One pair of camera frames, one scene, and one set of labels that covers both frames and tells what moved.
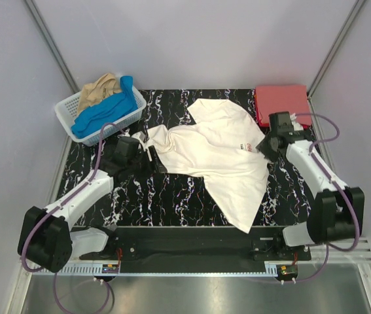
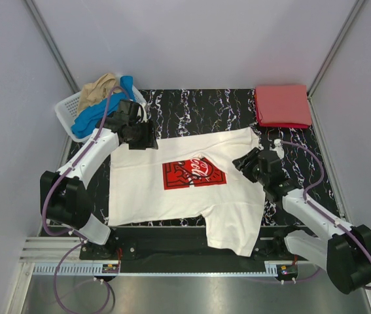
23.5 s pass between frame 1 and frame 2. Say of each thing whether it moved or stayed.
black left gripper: moved
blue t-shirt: stayed
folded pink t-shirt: stayed
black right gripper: moved
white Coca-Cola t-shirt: moved
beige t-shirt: stayed
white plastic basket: stayed
